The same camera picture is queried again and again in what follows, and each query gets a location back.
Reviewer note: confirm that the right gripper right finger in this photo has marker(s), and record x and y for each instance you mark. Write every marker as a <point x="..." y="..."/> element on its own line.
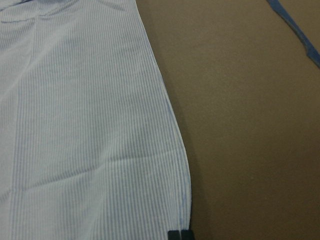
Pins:
<point x="187" y="234"/>

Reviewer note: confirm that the blue striped button shirt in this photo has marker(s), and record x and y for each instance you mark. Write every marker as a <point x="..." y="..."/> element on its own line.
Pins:
<point x="90" y="148"/>

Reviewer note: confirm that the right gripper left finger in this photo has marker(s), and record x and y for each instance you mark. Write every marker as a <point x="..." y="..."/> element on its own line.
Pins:
<point x="174" y="235"/>

